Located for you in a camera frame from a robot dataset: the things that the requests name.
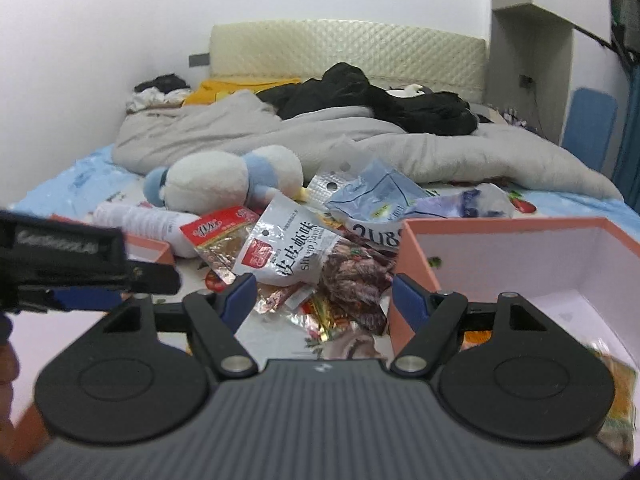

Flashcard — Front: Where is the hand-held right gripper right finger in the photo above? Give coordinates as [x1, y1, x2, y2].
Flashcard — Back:
[390, 274, 566, 377]

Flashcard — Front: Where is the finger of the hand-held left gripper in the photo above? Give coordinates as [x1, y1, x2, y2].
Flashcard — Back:
[122, 259, 182, 295]
[47, 290, 132, 312]

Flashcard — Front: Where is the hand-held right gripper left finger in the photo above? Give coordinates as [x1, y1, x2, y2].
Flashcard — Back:
[82, 274, 259, 378]

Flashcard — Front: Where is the shallow pink box lid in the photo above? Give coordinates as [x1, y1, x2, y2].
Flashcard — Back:
[10, 212, 176, 436]

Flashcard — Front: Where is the red clear snack packet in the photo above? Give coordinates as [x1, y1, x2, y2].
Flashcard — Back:
[180, 205, 261, 283]

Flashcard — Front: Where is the white meat snack packet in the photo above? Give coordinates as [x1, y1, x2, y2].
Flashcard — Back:
[234, 192, 396, 336]

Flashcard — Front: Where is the orange snack packet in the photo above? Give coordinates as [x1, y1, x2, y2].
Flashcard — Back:
[460, 331, 498, 352]

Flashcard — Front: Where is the red yellow snack packet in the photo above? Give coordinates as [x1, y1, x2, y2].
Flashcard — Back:
[300, 295, 361, 343]

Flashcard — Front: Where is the deep pink box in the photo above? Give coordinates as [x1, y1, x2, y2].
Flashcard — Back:
[387, 216, 640, 461]

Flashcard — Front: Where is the person's left hand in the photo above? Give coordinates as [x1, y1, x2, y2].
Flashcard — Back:
[0, 315, 21, 398]

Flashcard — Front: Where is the white plastic bottle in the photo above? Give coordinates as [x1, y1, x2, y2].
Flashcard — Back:
[92, 202, 201, 258]

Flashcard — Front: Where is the white bag with black print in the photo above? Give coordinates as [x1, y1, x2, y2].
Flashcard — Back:
[345, 217, 406, 253]

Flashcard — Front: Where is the blue starry bedsheet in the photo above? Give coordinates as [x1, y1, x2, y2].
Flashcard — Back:
[10, 142, 631, 221]

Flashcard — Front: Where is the clear bluish plastic bag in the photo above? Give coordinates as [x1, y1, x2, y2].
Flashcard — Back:
[410, 183, 516, 220]

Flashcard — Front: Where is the white and blue plush toy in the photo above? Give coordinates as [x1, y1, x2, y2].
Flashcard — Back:
[143, 145, 305, 211]

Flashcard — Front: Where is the silver foil packet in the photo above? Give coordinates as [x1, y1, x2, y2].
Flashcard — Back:
[304, 170, 353, 206]

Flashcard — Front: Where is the grey duvet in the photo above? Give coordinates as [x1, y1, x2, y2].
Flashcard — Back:
[112, 91, 623, 201]

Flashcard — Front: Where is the white crumpled garment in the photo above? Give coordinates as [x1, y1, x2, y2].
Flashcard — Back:
[125, 87, 193, 113]

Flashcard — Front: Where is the black folded garment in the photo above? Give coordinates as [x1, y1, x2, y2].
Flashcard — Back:
[135, 74, 188, 93]

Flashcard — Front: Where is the yellow pillow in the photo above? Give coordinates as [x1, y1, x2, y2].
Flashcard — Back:
[182, 78, 303, 107]

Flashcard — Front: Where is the black and white plush toy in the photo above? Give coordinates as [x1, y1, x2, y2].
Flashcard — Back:
[385, 83, 436, 98]

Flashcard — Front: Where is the purple patterned cloth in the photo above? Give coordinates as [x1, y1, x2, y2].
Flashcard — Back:
[492, 105, 531, 131]

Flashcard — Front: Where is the black clothing pile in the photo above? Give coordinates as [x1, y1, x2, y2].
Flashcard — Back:
[257, 62, 478, 136]

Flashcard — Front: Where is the cream quilted headboard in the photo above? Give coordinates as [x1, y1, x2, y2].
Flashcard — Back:
[209, 20, 488, 96]

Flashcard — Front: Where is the blue curtain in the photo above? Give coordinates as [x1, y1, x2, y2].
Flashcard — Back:
[612, 60, 640, 196]

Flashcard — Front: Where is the black power cable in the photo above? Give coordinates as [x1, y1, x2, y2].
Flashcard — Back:
[529, 82, 545, 136]

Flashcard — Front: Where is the black clothes rail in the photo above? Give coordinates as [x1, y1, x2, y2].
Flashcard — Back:
[570, 20, 621, 52]

